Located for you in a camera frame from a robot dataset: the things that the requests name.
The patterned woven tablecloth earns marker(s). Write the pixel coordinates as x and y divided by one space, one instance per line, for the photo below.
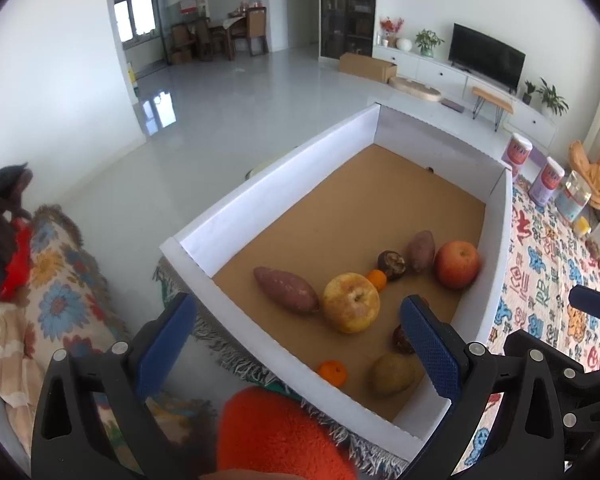
545 260

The small wooden bench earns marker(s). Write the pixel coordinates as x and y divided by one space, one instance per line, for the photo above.
483 97

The potted green plant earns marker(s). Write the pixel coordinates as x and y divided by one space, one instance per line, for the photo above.
551 100

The round wooden floor tray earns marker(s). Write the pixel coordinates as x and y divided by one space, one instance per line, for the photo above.
416 89

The dining table with chairs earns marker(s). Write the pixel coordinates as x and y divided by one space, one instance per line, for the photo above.
206 37

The floral sofa blanket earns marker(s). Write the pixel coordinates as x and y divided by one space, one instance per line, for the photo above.
66 370

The green brown pear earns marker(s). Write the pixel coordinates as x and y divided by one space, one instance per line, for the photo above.
393 373

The small yellow lid jar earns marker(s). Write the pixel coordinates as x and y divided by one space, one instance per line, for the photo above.
581 227

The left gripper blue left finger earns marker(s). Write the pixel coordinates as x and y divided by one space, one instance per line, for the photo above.
156 347

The brown cardboard box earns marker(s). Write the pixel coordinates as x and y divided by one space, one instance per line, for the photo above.
366 67

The right pink canister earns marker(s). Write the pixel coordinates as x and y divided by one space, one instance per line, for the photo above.
545 183

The red flower vase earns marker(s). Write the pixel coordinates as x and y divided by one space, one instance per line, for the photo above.
389 31

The white tv cabinet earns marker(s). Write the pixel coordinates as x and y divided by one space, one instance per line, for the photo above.
458 86

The pink canister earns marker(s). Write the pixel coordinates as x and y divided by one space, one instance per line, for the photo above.
545 183
516 153

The left pink canister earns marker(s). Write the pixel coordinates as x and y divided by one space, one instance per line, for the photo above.
516 153

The clear glass jar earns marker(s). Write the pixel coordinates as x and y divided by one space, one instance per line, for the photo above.
573 197

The small orange tangerine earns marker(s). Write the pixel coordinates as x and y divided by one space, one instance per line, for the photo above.
378 279

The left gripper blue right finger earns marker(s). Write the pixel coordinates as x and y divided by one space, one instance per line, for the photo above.
436 344

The black television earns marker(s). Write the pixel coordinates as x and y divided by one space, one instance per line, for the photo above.
487 56

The red apple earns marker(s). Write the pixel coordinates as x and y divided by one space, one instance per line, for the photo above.
457 264

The dark mangosteen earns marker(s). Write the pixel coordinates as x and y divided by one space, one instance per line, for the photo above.
392 264
400 341

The purple sweet potato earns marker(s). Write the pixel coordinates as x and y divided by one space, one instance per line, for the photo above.
420 252
287 290

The yellow bruised apple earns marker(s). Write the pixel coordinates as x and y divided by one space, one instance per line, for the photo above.
350 303

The white cardboard box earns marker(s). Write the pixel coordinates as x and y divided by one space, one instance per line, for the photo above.
329 207

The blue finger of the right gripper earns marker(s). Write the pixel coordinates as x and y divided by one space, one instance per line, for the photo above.
585 299

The black display cabinet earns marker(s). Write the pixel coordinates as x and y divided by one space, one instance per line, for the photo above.
347 26

